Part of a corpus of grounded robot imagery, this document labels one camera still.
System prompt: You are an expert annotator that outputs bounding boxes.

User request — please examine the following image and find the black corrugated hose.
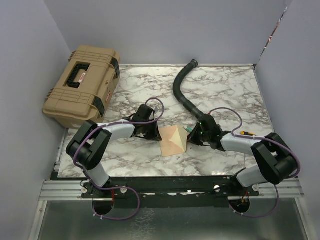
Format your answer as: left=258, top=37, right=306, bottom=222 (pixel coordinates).
left=172, top=58, right=208, bottom=121

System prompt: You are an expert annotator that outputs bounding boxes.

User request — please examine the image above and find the yellow black screwdriver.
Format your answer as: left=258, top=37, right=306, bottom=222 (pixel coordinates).
left=240, top=131, right=256, bottom=136

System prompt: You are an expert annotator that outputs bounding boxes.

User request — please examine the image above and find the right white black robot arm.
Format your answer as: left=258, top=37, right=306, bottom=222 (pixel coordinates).
left=187, top=113, right=300, bottom=196

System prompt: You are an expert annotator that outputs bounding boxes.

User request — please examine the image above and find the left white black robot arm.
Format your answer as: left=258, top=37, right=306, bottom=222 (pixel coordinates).
left=66, top=104, right=162, bottom=198

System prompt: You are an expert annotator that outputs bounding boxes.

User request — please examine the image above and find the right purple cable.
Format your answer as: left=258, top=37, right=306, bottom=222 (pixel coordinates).
left=208, top=107, right=301, bottom=219

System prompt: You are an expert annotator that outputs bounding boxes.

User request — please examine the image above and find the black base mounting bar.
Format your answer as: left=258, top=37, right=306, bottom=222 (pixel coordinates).
left=49, top=169, right=291, bottom=209

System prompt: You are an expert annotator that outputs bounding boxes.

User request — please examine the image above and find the tan plastic tool case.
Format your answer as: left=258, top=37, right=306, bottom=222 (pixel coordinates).
left=42, top=45, right=121, bottom=129

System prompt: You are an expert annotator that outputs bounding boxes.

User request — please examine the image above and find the green white glue stick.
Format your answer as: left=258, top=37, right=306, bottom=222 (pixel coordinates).
left=185, top=127, right=193, bottom=133

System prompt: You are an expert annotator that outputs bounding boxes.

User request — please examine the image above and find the aluminium frame rail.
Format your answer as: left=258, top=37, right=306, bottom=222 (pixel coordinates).
left=39, top=178, right=86, bottom=201

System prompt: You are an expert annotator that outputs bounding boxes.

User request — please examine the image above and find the tan paper envelope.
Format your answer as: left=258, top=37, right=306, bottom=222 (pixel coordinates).
left=159, top=125, right=188, bottom=157

